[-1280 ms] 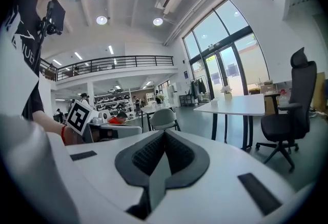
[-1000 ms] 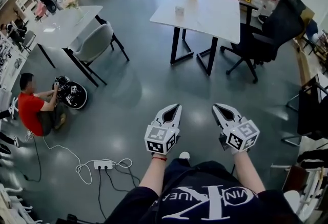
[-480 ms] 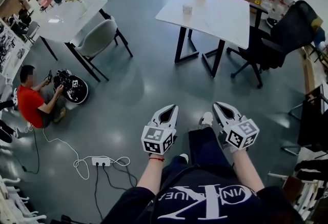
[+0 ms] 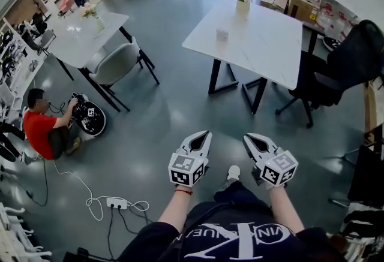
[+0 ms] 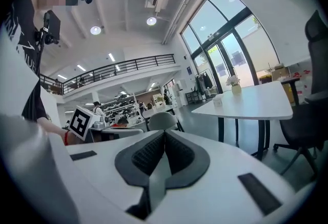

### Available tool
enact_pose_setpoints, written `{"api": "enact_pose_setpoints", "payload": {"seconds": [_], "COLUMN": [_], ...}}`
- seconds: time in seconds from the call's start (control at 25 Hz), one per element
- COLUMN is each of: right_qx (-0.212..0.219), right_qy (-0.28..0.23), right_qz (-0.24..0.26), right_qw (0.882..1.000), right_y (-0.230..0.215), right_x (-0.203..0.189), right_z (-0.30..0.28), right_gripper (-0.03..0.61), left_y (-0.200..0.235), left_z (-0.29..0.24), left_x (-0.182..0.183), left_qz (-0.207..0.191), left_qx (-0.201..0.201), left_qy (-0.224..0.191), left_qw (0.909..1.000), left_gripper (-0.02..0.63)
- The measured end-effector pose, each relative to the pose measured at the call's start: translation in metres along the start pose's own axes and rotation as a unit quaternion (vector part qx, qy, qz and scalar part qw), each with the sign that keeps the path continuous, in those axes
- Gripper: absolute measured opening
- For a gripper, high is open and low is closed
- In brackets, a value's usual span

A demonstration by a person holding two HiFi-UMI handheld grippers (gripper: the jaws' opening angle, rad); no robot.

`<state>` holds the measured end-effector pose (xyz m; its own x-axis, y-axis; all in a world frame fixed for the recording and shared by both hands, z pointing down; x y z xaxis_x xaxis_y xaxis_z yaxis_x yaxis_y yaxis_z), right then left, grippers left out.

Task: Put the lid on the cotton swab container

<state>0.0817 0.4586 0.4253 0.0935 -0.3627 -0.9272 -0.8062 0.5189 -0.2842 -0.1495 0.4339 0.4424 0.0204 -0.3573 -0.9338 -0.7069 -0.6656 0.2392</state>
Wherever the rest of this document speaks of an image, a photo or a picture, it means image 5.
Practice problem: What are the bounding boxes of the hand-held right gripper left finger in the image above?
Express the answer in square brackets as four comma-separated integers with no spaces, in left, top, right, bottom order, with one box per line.
[114,130,166,220]

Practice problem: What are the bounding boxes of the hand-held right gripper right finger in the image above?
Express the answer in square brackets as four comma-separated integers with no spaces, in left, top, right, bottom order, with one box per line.
[163,130,211,191]

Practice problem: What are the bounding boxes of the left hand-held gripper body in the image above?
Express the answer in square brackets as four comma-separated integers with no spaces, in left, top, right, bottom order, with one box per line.
[67,105,145,143]

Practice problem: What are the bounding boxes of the person's left forearm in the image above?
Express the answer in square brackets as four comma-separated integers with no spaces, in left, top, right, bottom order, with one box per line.
[37,116,85,146]

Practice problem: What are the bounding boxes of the white round-backed chair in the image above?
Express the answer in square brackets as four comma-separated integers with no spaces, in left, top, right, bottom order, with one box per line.
[148,111,178,132]

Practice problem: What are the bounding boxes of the white storage shelves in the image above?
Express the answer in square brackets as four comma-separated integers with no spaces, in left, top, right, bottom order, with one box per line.
[100,92,141,127]

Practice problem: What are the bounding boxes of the black balcony railing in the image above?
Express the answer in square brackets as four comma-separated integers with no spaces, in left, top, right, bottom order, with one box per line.
[39,54,176,96]

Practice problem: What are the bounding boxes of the white cabinet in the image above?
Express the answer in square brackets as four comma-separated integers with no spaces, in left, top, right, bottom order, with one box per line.
[175,78,188,107]

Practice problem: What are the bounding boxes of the clothes rack with dark clothes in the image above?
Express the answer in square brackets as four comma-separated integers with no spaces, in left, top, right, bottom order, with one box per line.
[194,70,214,98]

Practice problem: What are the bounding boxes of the white table with black legs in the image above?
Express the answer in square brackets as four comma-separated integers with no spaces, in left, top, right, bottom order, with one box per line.
[191,80,294,161]

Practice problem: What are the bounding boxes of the white flowers in pot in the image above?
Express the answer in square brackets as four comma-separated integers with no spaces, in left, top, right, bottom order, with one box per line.
[225,74,242,95]

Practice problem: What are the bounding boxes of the black device on pole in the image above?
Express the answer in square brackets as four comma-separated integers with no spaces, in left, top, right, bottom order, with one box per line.
[34,10,62,75]

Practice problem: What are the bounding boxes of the person's black printed t-shirt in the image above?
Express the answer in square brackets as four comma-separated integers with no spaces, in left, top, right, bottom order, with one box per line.
[2,0,48,123]

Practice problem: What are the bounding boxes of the glass entrance doors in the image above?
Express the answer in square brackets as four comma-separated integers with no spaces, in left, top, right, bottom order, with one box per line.
[180,0,280,93]

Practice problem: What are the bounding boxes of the black mesh office chair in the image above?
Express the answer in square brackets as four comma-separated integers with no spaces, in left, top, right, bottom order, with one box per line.
[272,9,328,180]

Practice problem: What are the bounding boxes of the cardboard box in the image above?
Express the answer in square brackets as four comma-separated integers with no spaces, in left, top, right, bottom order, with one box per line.
[271,63,291,82]

